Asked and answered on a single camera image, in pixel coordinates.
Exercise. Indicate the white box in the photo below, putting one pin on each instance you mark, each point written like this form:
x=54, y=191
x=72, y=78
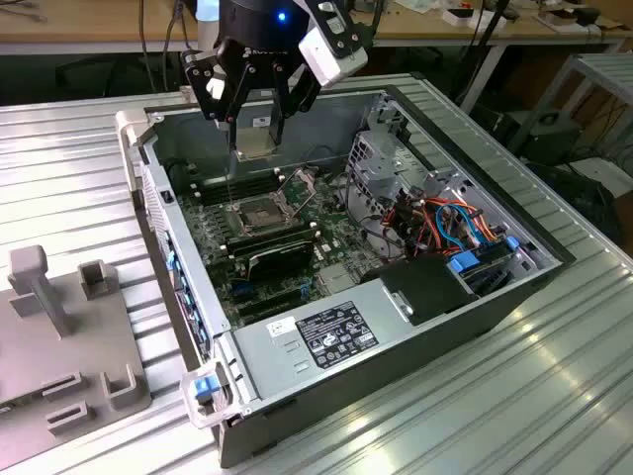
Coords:
x=470, y=19

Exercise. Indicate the grey metal shelf frame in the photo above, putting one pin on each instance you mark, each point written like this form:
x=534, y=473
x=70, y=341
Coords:
x=601, y=62

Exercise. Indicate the black graphics card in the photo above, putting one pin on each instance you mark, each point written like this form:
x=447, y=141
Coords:
x=282, y=259

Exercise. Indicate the silver CPU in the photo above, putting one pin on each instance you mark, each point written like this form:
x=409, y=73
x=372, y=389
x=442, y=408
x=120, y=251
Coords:
x=254, y=141

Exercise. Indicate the grey parts rack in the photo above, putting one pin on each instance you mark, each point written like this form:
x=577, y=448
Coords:
x=49, y=356

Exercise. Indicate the black plastic shroud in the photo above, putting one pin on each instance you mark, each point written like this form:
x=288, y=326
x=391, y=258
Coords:
x=425, y=292

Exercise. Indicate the metal locking lever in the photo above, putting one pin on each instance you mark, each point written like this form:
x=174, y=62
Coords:
x=230, y=173

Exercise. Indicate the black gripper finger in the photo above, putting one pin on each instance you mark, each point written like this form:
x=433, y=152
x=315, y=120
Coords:
x=278, y=99
x=203, y=79

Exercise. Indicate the open PC case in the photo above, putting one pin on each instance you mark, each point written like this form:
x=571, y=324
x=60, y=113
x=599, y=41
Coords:
x=420, y=366

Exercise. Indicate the black RAM stick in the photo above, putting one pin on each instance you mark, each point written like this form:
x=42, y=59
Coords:
x=274, y=243
x=269, y=233

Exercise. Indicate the hard disk in blue carrier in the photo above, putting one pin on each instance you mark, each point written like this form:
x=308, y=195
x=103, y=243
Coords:
x=462, y=262

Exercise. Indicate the silver metal drive cage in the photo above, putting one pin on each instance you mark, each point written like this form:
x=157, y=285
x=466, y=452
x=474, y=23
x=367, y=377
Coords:
x=376, y=168

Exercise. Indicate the brown box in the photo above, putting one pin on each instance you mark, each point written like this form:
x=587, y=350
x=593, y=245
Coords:
x=556, y=20

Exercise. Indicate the silver power supply unit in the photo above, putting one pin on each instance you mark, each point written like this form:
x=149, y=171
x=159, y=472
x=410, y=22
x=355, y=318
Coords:
x=277, y=356

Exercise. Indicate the black expansion slot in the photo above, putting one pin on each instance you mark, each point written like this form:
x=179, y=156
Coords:
x=269, y=292
x=274, y=307

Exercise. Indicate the wooden desk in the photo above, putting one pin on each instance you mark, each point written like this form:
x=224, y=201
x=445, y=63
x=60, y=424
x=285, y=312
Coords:
x=74, y=25

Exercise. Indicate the blue case latch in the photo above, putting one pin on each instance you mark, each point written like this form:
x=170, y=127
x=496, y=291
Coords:
x=204, y=388

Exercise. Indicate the silver chipset heatsink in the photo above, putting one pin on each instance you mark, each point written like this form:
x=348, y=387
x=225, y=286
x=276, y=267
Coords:
x=336, y=279

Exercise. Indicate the green motherboard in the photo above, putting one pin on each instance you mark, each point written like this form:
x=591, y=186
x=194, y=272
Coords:
x=341, y=247

